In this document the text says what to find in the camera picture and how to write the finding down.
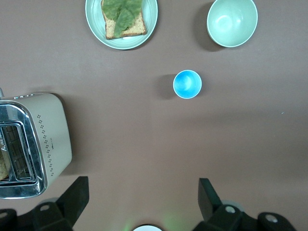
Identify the beige chrome toaster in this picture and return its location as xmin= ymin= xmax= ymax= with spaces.
xmin=0 ymin=88 xmax=73 ymax=199

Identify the pale green bowl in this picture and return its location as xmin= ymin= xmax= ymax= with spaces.
xmin=206 ymin=0 xmax=258 ymax=48

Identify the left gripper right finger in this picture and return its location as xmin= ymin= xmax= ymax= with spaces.
xmin=192 ymin=178 xmax=244 ymax=231

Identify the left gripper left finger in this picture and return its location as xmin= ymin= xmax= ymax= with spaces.
xmin=32 ymin=176 xmax=90 ymax=231

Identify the brown bread slice in toaster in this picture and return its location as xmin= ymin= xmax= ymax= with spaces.
xmin=0 ymin=149 xmax=12 ymax=181

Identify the green lettuce leaf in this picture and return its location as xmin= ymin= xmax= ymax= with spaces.
xmin=101 ymin=0 xmax=142 ymax=39

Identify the blue cup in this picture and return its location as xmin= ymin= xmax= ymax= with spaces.
xmin=172 ymin=69 xmax=203 ymax=100

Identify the brown toast slice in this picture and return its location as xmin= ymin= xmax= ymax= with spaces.
xmin=100 ymin=0 xmax=148 ymax=40

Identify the pale green plate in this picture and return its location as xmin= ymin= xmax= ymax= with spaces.
xmin=85 ymin=0 xmax=158 ymax=51

